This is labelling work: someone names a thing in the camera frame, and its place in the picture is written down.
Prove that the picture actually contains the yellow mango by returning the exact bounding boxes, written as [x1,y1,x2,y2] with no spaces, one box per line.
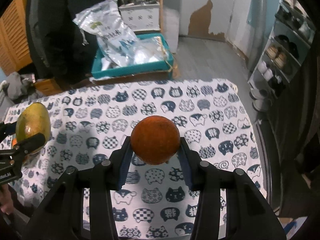
[16,102,51,154]

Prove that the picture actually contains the left hand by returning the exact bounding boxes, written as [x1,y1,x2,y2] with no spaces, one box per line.
[0,184,14,215]

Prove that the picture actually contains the grey clothes pile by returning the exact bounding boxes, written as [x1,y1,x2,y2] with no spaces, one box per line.
[1,72,40,106]

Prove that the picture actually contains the cat pattern tablecloth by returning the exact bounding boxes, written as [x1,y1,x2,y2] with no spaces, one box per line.
[11,80,263,239]

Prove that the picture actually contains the wooden louvered wardrobe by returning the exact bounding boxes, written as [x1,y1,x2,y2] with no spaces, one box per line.
[1,0,33,76]

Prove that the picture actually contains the black hanging coat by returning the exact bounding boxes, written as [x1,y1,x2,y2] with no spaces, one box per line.
[25,0,104,85]

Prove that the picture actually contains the white printed rice bag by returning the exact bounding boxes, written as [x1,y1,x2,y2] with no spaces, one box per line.
[73,0,139,67]

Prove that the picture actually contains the shoe rack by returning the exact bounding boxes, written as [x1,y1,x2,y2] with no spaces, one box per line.
[248,0,315,112]

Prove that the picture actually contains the teal cardboard box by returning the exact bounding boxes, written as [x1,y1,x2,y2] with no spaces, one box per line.
[91,33,174,79]

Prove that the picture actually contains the clear plastic bag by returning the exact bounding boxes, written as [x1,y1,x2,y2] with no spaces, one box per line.
[133,35,169,64]

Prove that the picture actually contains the white patterned drawer box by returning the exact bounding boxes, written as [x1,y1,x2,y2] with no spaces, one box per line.
[119,3,161,31]

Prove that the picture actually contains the silver vertical pipe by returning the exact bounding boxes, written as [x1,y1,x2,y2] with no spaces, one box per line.
[247,0,267,73]

